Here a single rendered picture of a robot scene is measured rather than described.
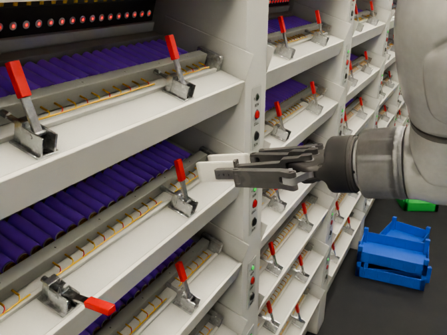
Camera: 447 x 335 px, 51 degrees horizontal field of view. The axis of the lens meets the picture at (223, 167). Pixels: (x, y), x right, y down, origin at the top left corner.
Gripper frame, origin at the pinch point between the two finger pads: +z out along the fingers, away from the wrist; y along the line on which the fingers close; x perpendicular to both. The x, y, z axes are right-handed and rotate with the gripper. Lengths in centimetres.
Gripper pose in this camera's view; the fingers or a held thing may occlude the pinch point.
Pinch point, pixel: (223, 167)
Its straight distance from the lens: 69.8
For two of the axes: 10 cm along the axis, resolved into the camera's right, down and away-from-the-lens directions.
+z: -8.7, 0.2, 5.0
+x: -1.8, -9.4, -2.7
